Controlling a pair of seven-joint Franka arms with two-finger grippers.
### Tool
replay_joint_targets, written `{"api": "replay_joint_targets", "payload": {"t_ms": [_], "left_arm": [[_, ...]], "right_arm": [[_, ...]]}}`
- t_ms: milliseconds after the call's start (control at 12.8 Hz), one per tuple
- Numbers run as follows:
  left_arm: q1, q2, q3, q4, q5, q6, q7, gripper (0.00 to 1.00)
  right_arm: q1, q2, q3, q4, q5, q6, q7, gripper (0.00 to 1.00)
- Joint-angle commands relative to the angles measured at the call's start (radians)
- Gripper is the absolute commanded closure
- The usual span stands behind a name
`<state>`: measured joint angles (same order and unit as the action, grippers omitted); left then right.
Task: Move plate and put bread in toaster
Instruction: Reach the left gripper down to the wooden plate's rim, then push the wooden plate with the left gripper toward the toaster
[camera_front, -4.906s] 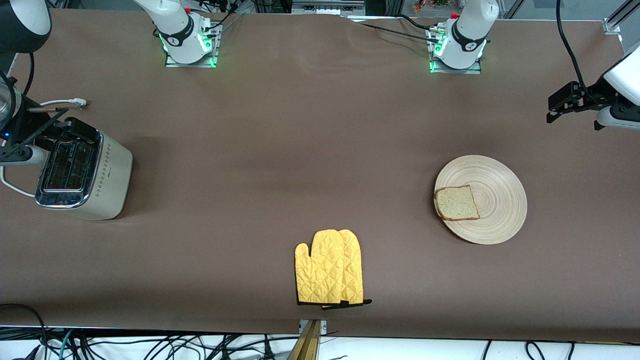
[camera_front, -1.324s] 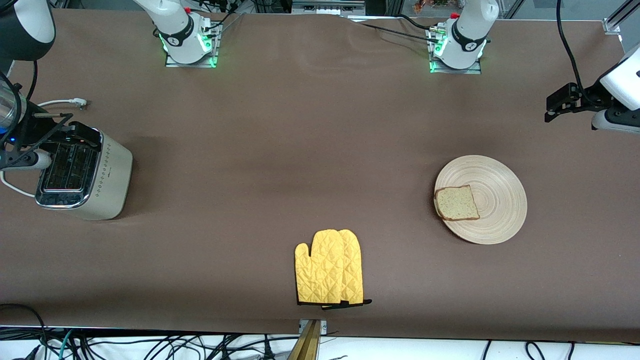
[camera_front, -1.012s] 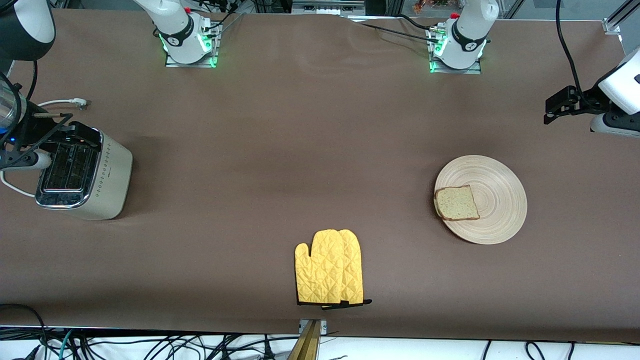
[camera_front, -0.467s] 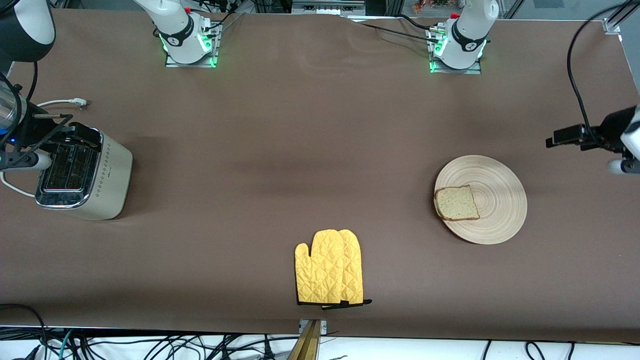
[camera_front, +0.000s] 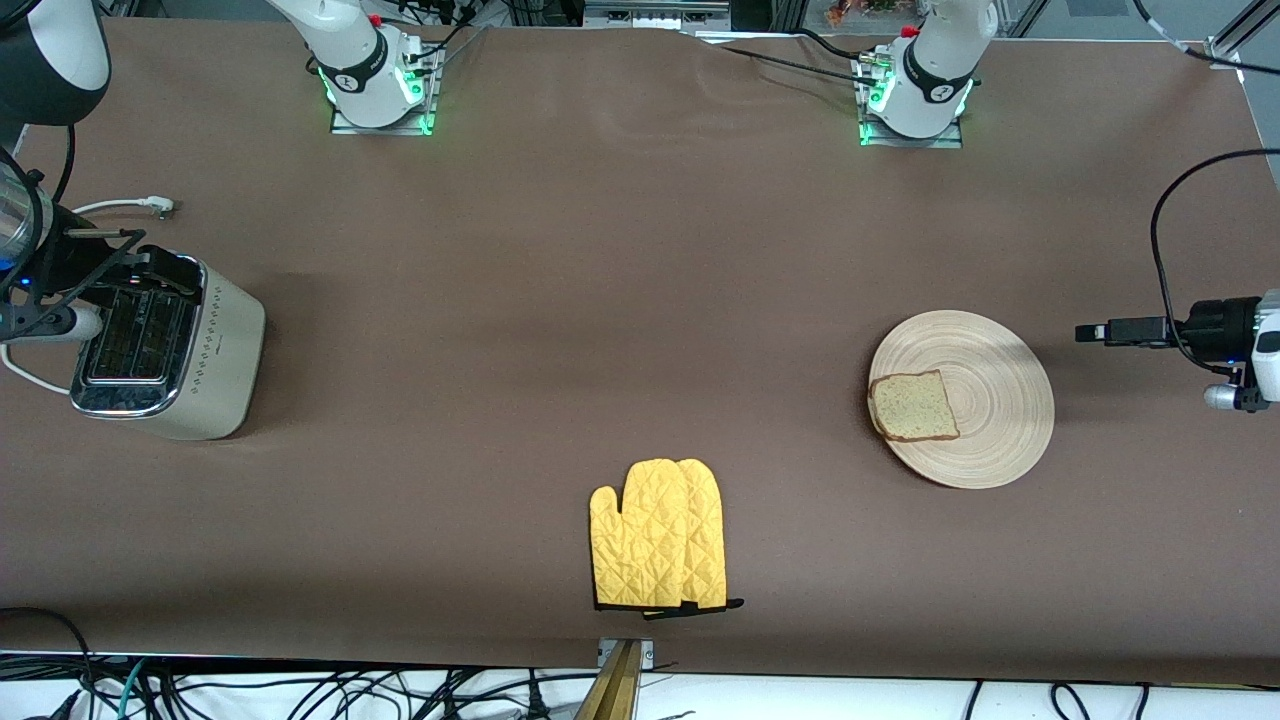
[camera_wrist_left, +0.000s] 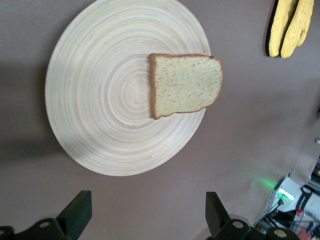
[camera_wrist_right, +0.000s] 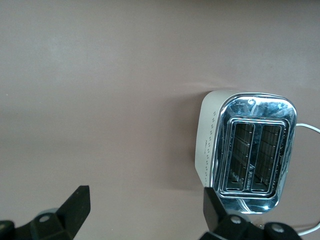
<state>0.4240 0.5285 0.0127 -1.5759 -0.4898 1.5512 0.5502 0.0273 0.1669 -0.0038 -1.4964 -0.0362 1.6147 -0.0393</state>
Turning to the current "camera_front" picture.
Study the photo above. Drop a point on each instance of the yellow quilted oven mitt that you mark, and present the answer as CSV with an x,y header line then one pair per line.
x,y
710,530
640,540

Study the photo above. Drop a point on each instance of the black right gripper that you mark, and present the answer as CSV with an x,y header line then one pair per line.
x,y
66,263

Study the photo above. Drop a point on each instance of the grey equipment box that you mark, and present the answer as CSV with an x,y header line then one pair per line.
x,y
655,14

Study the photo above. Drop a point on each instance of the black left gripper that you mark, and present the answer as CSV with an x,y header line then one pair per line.
x,y
1218,322

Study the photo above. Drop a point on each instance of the small metal table bracket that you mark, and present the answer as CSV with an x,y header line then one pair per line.
x,y
645,652

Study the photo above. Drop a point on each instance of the aluminium frame rail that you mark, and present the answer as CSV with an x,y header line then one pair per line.
x,y
1245,45

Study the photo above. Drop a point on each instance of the cream and chrome toaster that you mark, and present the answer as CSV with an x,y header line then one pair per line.
x,y
225,370

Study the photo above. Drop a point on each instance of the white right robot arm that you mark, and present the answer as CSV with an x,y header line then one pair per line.
x,y
350,60

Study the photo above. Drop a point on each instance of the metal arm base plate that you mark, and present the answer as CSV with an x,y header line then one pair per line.
x,y
910,142
385,126

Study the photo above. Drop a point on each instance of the brass coloured bar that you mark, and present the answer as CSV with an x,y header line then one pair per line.
x,y
612,690

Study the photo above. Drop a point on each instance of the slice of brown-crust bread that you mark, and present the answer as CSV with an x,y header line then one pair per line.
x,y
915,408

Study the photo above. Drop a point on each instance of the round light wooden plate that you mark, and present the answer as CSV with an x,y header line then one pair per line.
x,y
990,400

